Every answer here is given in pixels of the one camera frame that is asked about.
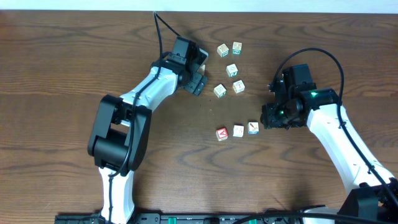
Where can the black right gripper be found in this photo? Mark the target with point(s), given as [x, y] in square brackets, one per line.
[268, 119]

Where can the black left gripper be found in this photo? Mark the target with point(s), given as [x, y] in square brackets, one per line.
[196, 83]

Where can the yellow blue letter K block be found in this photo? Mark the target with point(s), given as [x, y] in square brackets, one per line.
[253, 127]

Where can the yellow wooden block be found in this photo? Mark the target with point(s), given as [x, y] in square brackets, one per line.
[238, 131]

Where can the red letter A wooden block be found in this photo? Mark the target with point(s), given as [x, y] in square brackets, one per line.
[221, 134]

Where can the red number 8 wooden block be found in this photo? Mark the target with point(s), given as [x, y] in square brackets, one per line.
[201, 70]

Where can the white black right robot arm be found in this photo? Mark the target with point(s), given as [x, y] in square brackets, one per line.
[371, 188]

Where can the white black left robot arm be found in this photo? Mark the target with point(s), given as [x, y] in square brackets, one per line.
[120, 132]

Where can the green trimmed wooden block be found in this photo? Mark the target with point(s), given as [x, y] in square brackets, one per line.
[219, 90]

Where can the letter B wooden block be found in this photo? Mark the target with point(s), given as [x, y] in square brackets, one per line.
[222, 50]

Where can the wooden block green side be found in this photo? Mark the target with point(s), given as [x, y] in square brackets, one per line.
[232, 70]

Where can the green letter J wooden block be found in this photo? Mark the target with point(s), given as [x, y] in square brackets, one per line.
[238, 86]

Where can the green letter Z wooden block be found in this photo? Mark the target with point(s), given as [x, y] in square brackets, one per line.
[237, 48]

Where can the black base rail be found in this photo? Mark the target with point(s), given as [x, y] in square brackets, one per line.
[156, 218]

